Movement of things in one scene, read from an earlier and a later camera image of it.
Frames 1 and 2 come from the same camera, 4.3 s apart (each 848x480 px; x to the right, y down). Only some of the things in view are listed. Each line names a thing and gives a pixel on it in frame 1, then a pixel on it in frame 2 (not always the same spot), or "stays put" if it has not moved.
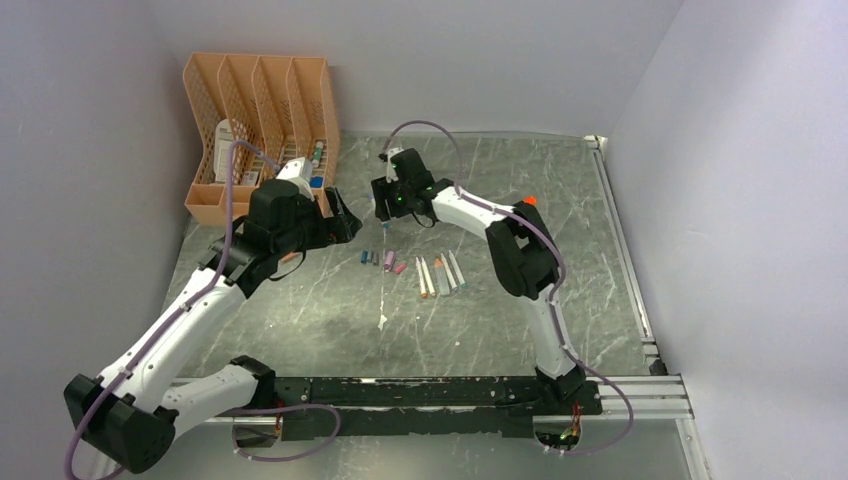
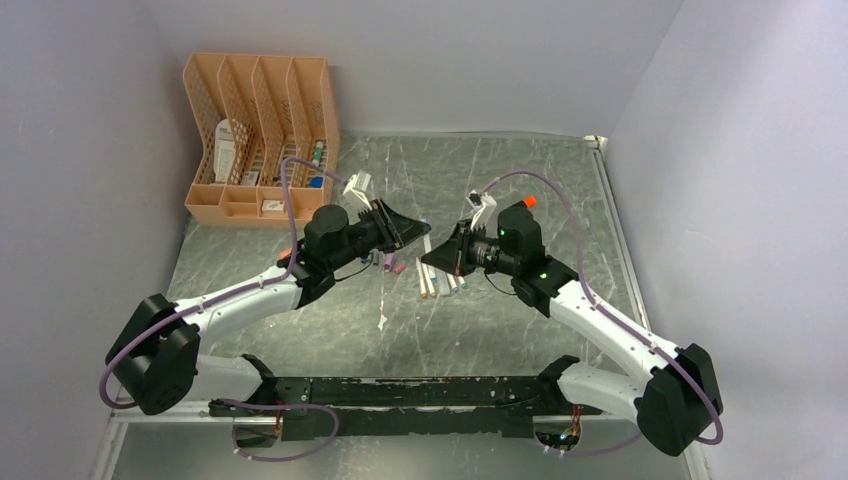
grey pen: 453,286 stays put
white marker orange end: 423,291 stays put
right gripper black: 386,209 → 452,255
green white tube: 317,154 stays put
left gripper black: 338,228 → 395,229
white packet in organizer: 223,138 stays put
